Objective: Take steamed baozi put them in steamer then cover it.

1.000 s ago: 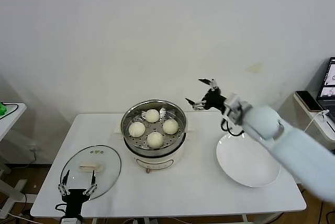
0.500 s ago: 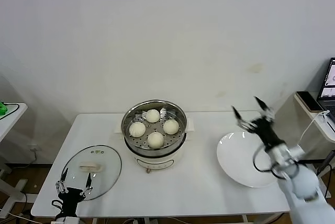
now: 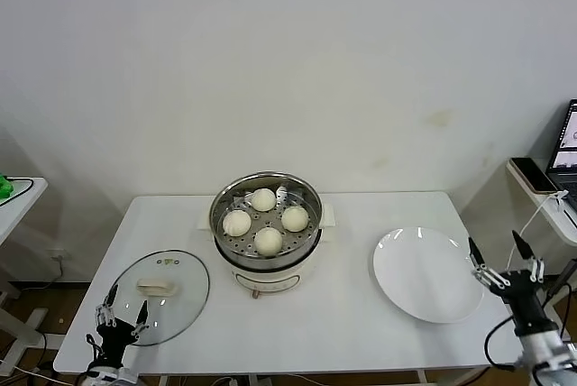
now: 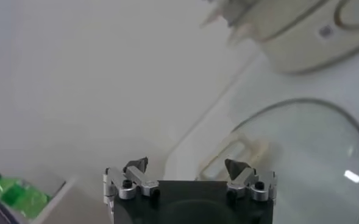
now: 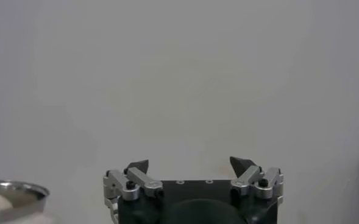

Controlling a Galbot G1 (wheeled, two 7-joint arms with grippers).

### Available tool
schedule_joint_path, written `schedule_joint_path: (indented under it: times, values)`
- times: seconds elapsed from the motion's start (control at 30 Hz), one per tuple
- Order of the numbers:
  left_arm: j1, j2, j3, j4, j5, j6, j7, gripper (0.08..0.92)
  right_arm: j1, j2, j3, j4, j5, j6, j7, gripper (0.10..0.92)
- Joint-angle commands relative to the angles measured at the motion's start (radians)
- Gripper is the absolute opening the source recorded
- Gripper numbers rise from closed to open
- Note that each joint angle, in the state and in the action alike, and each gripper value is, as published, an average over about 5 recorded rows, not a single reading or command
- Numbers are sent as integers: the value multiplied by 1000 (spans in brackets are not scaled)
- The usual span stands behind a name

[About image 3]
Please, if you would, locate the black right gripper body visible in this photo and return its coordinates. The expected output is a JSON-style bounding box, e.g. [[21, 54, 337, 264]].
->
[[489, 269, 563, 337]]

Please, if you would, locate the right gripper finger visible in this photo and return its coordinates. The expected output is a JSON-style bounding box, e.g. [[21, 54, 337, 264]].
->
[[467, 236, 506, 290], [511, 230, 545, 282]]

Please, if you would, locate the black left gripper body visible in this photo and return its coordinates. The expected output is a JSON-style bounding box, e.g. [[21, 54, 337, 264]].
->
[[95, 320, 139, 369]]

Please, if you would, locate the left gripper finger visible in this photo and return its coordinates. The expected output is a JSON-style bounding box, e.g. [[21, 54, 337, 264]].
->
[[130, 299, 151, 337], [94, 284, 119, 328]]

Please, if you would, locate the white steamed baozi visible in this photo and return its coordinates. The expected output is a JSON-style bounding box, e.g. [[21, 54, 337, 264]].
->
[[251, 188, 277, 213], [280, 206, 310, 233], [253, 226, 284, 257], [222, 209, 252, 237]]

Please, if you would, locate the perforated steel steamer basket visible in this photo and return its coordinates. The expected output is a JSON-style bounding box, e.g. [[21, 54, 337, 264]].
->
[[197, 171, 339, 271]]

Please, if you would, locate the white round plate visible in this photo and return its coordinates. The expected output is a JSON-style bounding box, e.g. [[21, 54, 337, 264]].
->
[[372, 226, 486, 325]]

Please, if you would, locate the round glass pot lid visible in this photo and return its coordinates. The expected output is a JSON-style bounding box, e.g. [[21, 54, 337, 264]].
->
[[104, 249, 211, 346]]

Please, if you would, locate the dark smartphone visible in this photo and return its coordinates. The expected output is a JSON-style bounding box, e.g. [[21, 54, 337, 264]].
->
[[511, 157, 560, 195]]

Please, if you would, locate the cream electric cooker pot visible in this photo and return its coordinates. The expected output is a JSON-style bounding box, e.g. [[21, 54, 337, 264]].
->
[[200, 223, 335, 300]]

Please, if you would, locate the open black laptop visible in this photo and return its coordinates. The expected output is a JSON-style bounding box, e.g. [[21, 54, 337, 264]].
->
[[545, 97, 577, 211]]

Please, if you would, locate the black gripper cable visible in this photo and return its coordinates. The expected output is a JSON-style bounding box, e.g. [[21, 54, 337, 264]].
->
[[484, 316, 524, 369], [85, 334, 107, 363]]

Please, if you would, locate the thick black cable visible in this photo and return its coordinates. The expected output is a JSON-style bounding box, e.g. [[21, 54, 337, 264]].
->
[[543, 258, 577, 342]]

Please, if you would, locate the thin white cable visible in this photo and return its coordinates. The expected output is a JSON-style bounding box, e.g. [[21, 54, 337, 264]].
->
[[507, 189, 570, 270]]

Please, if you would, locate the thin black cable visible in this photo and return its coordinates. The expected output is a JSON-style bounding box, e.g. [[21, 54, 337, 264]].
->
[[6, 177, 35, 198]]

